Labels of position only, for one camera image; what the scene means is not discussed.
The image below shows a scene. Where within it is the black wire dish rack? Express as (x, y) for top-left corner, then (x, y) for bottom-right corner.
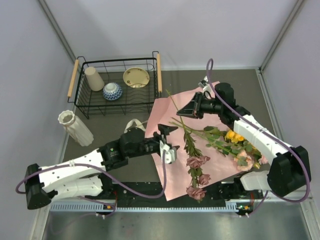
(67, 51), (163, 118)

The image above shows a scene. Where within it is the mauve rose stem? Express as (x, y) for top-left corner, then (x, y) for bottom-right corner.
(166, 89), (211, 203)

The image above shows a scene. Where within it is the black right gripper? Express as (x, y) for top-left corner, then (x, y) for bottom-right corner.
(177, 92), (223, 120)

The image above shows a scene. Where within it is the white ribbed ceramic vase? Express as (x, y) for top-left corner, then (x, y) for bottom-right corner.
(57, 110), (94, 147)

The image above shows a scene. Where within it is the cream floral plate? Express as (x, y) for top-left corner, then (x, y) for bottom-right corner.
(123, 67), (150, 88)

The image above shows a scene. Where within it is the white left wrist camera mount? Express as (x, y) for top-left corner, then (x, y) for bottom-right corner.
(159, 140), (179, 164)

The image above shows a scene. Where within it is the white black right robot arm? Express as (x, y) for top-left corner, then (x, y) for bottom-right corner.
(176, 83), (311, 203)

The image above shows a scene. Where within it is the blue white patterned bowl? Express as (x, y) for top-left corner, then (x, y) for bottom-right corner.
(102, 82), (123, 101)

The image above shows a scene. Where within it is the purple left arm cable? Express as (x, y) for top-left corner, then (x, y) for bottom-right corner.
(15, 152), (167, 217)

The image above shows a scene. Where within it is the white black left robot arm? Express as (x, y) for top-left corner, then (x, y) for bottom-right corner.
(23, 124), (178, 210)

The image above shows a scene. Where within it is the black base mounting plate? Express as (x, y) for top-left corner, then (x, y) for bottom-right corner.
(99, 181), (264, 201)

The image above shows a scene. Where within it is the beige upturned cup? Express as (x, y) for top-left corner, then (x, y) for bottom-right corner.
(84, 66), (105, 92)

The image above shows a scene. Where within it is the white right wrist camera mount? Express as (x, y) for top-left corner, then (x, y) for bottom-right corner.
(198, 76), (212, 99)

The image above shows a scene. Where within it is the mixed flower bouquet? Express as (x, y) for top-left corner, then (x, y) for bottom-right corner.
(168, 117), (270, 172)

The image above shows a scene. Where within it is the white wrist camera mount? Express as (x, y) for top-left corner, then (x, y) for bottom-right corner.
(159, 140), (179, 164)
(198, 76), (212, 99)

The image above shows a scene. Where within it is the grey slotted cable duct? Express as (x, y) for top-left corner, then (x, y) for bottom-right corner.
(49, 201), (253, 213)

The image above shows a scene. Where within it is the cream printed ribbon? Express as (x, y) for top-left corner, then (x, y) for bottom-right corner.
(124, 118), (148, 133)

